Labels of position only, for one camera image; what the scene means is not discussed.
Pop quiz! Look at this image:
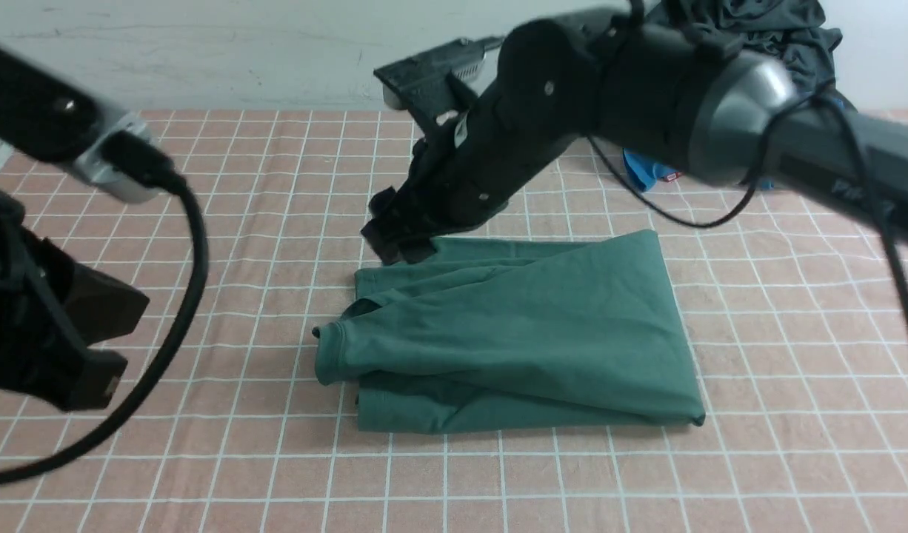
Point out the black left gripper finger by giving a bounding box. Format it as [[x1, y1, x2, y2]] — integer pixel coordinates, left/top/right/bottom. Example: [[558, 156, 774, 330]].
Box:
[[50, 244, 150, 345], [54, 349, 128, 412]]

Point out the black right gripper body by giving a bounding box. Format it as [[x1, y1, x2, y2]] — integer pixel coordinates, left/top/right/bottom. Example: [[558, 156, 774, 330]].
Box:
[[394, 111, 573, 238]]

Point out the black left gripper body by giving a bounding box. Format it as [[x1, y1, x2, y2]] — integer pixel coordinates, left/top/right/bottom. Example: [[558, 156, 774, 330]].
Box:
[[0, 191, 75, 408]]

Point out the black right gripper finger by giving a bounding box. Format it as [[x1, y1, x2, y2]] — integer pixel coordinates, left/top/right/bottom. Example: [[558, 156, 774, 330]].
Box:
[[380, 238, 437, 266], [361, 187, 426, 256]]

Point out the green long-sleeved shirt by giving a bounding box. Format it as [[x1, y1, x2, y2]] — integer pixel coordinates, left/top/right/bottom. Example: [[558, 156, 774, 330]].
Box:
[[314, 230, 706, 435]]

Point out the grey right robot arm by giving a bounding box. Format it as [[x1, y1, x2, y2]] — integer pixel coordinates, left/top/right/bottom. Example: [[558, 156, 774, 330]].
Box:
[[361, 7, 908, 264]]

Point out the blue crumpled garment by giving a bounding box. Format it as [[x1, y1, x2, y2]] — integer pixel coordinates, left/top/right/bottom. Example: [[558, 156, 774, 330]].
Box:
[[622, 149, 792, 193]]

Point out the dark grey crumpled garment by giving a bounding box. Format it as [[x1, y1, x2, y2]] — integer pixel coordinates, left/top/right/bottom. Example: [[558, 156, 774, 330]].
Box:
[[646, 1, 843, 93]]

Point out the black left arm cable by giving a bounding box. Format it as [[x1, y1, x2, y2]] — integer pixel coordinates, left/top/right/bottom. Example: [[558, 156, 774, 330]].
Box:
[[0, 178, 210, 488]]

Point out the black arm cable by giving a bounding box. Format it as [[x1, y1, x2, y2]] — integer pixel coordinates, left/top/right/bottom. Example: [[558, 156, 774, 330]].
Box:
[[0, 178, 210, 488], [587, 0, 908, 415]]

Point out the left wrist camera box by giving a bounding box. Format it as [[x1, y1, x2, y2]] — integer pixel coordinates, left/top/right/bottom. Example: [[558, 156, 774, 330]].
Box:
[[56, 113, 187, 205]]

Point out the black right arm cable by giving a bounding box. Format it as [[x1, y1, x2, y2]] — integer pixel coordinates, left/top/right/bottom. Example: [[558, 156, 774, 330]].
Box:
[[587, 0, 908, 415]]

